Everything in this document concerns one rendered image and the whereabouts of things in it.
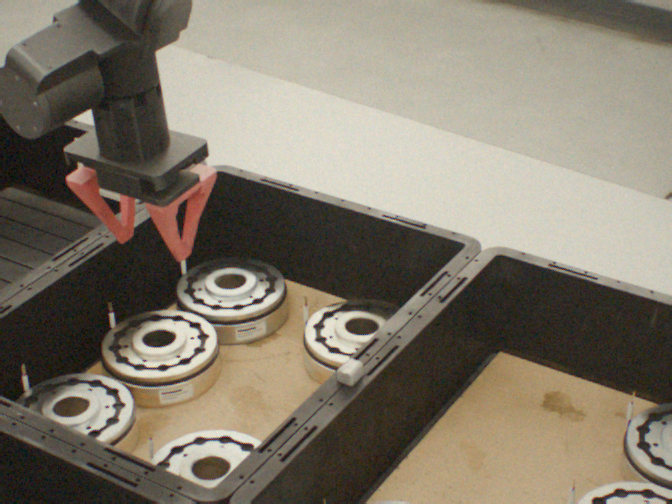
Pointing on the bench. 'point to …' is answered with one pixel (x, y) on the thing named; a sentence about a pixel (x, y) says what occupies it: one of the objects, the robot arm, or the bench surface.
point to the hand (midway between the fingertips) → (153, 240)
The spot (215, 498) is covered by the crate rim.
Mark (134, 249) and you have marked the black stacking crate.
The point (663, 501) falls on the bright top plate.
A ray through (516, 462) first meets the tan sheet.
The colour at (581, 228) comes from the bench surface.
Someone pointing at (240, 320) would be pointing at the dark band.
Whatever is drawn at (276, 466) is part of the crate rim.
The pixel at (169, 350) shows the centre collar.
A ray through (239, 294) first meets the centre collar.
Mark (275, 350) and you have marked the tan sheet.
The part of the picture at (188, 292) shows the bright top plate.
